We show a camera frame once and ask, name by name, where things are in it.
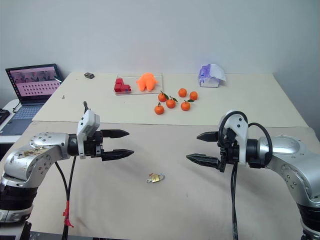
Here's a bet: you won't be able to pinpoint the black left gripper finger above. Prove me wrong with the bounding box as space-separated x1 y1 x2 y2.
100 129 130 140
101 149 135 162

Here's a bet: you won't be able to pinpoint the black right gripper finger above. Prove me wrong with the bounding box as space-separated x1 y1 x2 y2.
185 153 222 171
196 131 221 144

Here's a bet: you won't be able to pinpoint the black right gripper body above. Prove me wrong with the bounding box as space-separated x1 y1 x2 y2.
216 128 241 174

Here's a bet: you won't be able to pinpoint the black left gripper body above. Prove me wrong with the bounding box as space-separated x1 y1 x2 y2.
83 130 105 159

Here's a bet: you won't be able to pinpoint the small brass padlock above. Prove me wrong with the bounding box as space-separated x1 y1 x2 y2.
150 172 166 184

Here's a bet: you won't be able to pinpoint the light cream table mat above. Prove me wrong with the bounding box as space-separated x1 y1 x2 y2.
32 72 311 127

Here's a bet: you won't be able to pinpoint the red building blocks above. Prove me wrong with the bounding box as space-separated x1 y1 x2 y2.
114 78 132 94

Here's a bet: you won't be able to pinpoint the clear plastic tray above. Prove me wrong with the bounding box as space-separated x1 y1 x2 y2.
113 72 165 97

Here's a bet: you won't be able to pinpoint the purple white tissue pack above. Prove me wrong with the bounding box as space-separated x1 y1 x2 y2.
198 63 227 89

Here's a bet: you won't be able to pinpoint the orange plush toy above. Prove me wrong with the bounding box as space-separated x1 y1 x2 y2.
135 72 160 93

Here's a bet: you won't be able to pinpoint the beige table mat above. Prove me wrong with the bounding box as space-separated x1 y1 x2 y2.
0 121 320 239

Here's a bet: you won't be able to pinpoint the open grey laptop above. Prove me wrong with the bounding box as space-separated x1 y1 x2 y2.
0 63 63 137

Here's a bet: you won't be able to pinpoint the white side table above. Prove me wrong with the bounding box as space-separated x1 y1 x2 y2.
0 98 22 145

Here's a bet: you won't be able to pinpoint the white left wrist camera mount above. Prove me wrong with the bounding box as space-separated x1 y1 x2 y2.
76 109 101 160

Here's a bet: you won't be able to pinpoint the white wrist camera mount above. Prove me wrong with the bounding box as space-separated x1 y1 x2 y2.
218 109 250 166
76 109 101 160

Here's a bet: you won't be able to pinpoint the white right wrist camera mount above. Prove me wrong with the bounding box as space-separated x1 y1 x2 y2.
218 109 250 166

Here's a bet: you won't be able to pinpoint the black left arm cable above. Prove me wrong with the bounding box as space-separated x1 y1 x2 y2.
54 155 78 240

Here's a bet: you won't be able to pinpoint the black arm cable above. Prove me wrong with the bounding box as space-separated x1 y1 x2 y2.
217 110 274 240
54 155 78 240

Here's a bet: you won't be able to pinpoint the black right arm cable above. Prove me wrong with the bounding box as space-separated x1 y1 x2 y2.
217 110 274 240

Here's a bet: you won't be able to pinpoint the red tape on cable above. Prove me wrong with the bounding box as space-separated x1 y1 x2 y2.
62 200 75 229

